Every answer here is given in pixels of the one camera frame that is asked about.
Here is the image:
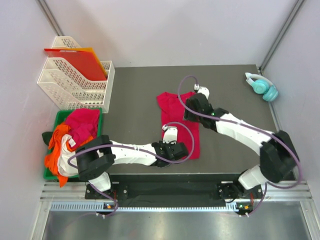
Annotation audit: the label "white perforated file rack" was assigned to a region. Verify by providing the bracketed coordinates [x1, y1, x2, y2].
[36, 36, 116, 113]

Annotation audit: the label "orange t-shirt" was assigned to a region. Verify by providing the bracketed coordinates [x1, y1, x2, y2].
[44, 122, 71, 188]

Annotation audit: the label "dark green cloth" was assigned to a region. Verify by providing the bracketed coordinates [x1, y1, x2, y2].
[41, 131, 53, 146]

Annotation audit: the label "slotted cable duct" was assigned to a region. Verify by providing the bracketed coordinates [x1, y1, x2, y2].
[50, 201, 250, 213]

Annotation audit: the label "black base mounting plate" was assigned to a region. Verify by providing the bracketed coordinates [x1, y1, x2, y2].
[84, 173, 266, 208]

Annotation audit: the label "red orange folder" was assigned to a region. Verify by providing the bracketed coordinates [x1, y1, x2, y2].
[44, 47, 108, 81]

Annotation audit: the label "red t-shirt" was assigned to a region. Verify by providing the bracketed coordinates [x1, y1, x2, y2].
[156, 91, 201, 160]
[65, 108, 101, 149]

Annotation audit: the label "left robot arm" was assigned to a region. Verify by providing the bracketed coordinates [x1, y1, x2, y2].
[74, 135, 189, 199]

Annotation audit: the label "red t-shirt in bin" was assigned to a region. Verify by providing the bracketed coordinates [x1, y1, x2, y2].
[65, 108, 101, 149]

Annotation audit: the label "green plastic bin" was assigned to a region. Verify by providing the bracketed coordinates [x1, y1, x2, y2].
[43, 108, 103, 180]

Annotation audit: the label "white t-shirt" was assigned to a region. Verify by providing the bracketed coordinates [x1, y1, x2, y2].
[57, 134, 78, 177]

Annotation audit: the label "teal white headphones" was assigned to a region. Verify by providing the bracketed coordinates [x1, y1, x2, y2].
[245, 72, 279, 102]

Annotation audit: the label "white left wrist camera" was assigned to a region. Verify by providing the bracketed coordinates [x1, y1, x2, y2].
[162, 125, 178, 144]

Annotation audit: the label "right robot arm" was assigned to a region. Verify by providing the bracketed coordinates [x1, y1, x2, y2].
[184, 92, 299, 198]

